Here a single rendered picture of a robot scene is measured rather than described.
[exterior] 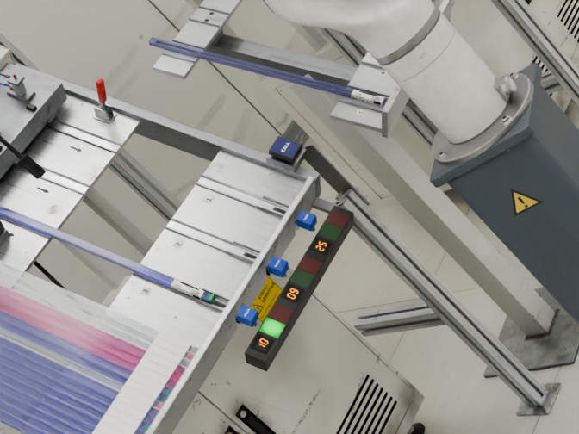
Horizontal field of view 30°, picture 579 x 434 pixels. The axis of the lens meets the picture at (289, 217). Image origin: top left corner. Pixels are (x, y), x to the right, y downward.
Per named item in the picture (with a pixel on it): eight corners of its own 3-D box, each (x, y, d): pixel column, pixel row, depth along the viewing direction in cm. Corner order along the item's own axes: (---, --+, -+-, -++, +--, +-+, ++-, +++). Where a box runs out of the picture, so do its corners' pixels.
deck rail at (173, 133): (320, 193, 204) (320, 173, 199) (316, 201, 203) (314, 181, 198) (17, 81, 226) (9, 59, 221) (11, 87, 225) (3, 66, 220)
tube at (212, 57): (395, 103, 196) (395, 99, 195) (392, 108, 195) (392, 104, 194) (152, 40, 212) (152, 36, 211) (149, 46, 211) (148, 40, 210)
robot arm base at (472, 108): (538, 59, 171) (466, -27, 165) (528, 127, 157) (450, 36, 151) (443, 115, 182) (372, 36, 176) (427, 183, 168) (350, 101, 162)
